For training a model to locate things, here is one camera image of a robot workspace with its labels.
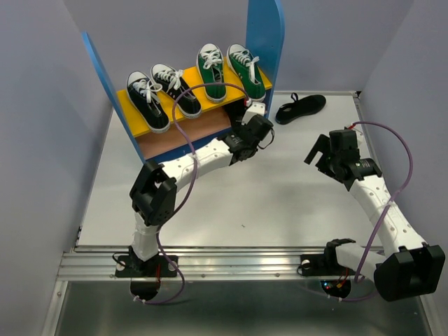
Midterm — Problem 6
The black canvas sneaker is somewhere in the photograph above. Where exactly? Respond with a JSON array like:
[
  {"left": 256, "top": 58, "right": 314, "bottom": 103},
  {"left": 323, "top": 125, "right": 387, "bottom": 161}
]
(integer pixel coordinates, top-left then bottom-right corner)
[
  {"left": 126, "top": 71, "right": 170, "bottom": 134},
  {"left": 150, "top": 64, "right": 202, "bottom": 119}
]

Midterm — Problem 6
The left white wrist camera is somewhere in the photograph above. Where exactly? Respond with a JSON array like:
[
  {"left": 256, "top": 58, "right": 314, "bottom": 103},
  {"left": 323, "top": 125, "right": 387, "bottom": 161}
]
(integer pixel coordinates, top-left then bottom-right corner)
[{"left": 241, "top": 102, "right": 266, "bottom": 125}]

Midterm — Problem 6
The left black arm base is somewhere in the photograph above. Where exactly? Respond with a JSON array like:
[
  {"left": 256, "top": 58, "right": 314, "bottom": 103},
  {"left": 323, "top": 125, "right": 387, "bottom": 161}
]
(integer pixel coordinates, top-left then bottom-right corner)
[{"left": 112, "top": 253, "right": 178, "bottom": 279}]

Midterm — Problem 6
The blue shoe shelf frame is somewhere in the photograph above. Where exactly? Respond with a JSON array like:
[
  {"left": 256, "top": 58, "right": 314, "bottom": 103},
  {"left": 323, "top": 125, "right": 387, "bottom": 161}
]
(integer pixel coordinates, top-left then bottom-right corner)
[{"left": 81, "top": 0, "right": 286, "bottom": 159}]

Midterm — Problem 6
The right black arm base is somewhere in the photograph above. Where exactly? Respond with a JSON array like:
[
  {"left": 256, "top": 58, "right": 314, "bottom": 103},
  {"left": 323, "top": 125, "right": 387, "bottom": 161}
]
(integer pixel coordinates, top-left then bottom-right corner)
[{"left": 297, "top": 253, "right": 347, "bottom": 277}]

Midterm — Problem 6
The black slip-on shoe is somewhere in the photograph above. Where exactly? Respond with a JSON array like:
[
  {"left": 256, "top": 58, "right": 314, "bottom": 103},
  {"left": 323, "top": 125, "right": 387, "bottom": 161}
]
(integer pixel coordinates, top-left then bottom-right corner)
[{"left": 275, "top": 92, "right": 326, "bottom": 125}]

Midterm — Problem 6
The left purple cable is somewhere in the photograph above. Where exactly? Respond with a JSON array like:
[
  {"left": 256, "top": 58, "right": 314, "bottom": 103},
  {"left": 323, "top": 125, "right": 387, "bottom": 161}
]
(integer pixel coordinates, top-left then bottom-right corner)
[{"left": 134, "top": 83, "right": 251, "bottom": 306}]

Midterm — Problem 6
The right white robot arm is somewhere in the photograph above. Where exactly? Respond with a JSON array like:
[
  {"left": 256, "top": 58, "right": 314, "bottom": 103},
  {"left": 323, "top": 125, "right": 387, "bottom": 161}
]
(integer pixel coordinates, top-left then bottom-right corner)
[{"left": 297, "top": 128, "right": 445, "bottom": 302}]

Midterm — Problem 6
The purple cable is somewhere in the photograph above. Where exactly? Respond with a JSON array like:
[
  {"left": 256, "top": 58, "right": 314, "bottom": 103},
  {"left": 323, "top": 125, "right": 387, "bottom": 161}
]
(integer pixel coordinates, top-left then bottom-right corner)
[
  {"left": 328, "top": 120, "right": 416, "bottom": 302},
  {"left": 134, "top": 83, "right": 251, "bottom": 306}
]

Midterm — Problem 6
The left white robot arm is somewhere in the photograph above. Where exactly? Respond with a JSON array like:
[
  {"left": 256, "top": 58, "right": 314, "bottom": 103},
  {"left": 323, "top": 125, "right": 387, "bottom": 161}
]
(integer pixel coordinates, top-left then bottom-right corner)
[{"left": 129, "top": 115, "right": 274, "bottom": 276}]

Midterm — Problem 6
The aluminium mounting rail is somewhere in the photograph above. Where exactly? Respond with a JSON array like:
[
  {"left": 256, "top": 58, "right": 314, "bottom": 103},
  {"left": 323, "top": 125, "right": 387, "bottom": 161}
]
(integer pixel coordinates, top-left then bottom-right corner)
[{"left": 57, "top": 246, "right": 323, "bottom": 282}]

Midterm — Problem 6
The black leather shoe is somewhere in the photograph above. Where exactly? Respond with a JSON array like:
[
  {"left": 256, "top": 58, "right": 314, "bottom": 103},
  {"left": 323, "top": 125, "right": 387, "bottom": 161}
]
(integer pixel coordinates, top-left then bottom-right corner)
[{"left": 224, "top": 104, "right": 246, "bottom": 127}]

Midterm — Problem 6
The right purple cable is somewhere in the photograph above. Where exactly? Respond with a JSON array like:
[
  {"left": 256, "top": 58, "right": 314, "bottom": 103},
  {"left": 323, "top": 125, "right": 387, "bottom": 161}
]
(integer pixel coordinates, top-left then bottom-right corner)
[{"left": 328, "top": 120, "right": 416, "bottom": 302}]

